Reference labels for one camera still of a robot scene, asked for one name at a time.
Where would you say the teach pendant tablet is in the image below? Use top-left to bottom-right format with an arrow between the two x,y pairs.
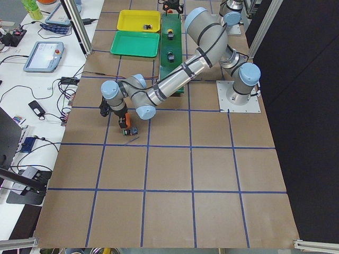
45,3 -> 71,27
23,41 -> 64,73

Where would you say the yellow plastic tray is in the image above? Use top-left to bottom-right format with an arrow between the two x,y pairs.
117,10 -> 161,33

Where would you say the green push button switch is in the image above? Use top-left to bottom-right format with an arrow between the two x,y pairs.
166,51 -> 175,62

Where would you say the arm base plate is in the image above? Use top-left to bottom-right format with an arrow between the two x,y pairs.
216,80 -> 261,113
226,24 -> 242,36

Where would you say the red black power cable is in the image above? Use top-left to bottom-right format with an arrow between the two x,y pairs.
82,70 -> 159,80

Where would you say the far teach pendant tablet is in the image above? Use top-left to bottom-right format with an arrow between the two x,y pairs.
45,3 -> 71,27

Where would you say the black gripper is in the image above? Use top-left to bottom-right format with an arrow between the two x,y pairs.
163,0 -> 184,12
113,107 -> 128,129

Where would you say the green drink bottle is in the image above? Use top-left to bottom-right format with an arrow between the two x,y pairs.
21,0 -> 43,20

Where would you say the yellow push button switch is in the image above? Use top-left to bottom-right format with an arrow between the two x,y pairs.
143,24 -> 153,30

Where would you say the green button beside cylinder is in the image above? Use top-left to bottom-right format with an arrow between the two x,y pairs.
123,127 -> 138,136

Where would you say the near teach pendant tablet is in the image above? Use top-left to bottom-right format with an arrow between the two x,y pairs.
23,41 -> 64,73

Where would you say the plain orange cylinder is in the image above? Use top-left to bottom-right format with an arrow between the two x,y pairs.
124,113 -> 131,129

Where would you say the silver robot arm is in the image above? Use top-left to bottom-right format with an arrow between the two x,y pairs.
157,0 -> 243,26
100,7 -> 261,129

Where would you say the green conveyor belt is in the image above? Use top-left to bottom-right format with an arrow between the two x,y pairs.
159,13 -> 182,79

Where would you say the aluminium frame post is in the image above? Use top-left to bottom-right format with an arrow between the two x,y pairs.
60,0 -> 93,56

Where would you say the green plastic tray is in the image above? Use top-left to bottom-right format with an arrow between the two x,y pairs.
110,31 -> 160,58

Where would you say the black power adapter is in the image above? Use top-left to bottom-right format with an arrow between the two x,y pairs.
60,77 -> 79,85

